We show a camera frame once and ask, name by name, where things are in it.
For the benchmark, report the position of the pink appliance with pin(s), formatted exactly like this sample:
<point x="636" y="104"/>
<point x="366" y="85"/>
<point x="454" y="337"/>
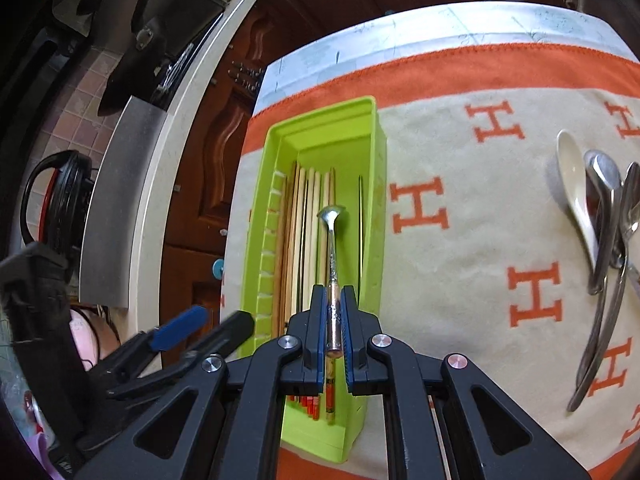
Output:
<point x="82" y="335"/>

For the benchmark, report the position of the purple cloth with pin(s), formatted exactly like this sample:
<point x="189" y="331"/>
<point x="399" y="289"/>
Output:
<point x="42" y="455"/>

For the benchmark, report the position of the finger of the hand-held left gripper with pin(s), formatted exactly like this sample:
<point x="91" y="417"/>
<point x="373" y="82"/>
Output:
<point x="235" y="330"/>
<point x="180" y="327"/>

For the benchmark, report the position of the pile of wooden chopsticks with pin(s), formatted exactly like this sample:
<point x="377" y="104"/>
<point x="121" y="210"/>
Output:
<point x="310" y="220"/>

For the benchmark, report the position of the white kitchen countertop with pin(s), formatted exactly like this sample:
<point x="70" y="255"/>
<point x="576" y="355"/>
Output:
<point x="165" y="170"/>

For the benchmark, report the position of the blue round knob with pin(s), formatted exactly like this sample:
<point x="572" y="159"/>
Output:
<point x="217" y="267"/>

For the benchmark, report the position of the orange beige printed blanket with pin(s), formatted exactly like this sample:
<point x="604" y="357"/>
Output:
<point x="475" y="240"/>

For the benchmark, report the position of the pale blue table cover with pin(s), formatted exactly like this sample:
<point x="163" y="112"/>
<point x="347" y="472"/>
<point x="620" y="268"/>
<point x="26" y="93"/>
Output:
<point x="400" y="35"/>

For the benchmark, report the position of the large steel spoon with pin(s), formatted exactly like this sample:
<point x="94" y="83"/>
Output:
<point x="592" y="362"/>

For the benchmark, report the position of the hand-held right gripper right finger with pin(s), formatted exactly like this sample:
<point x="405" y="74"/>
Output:
<point x="350" y="350"/>

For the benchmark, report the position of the green plastic utensil tray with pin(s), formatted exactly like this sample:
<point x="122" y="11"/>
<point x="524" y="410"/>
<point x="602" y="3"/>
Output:
<point x="325" y="130"/>

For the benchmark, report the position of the steel soup spoon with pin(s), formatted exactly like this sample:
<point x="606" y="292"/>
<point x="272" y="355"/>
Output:
<point x="602" y="170"/>

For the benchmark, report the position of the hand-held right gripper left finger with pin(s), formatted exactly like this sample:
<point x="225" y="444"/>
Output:
<point x="314" y="330"/>

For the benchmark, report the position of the dark wooden cabinets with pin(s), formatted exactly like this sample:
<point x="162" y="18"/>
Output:
<point x="310" y="0"/>

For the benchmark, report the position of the white ceramic spoon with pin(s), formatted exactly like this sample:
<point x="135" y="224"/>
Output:
<point x="572" y="170"/>

